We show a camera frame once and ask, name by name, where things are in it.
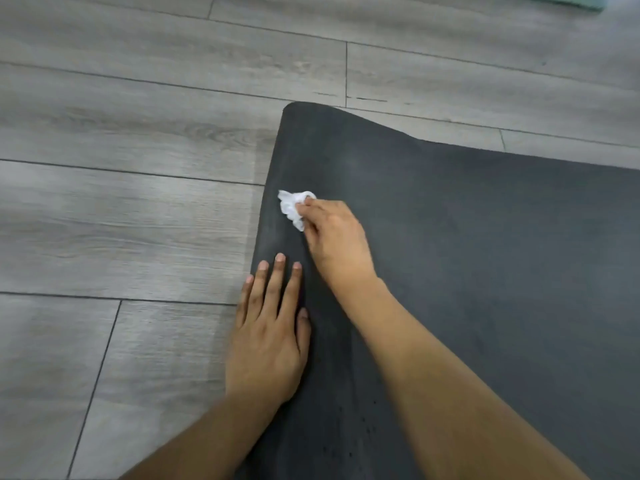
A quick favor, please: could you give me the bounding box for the person's left forearm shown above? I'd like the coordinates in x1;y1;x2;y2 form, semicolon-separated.
117;392;283;480

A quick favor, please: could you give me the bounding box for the dark grey yoga mat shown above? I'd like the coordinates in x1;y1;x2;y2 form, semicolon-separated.
233;101;640;480

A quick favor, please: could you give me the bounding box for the person's left hand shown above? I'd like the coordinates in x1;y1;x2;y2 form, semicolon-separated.
224;252;313;411

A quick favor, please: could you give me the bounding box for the person's right hand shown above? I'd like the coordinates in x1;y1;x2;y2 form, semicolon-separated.
295;196;379;297

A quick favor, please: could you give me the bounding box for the teal floor mat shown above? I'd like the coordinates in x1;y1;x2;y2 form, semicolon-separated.
517;0;609;12

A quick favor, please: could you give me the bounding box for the person's right forearm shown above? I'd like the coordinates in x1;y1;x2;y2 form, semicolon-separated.
342;276;591;480

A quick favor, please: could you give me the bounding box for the white wipe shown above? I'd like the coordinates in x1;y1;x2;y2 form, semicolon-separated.
277;189;318;233

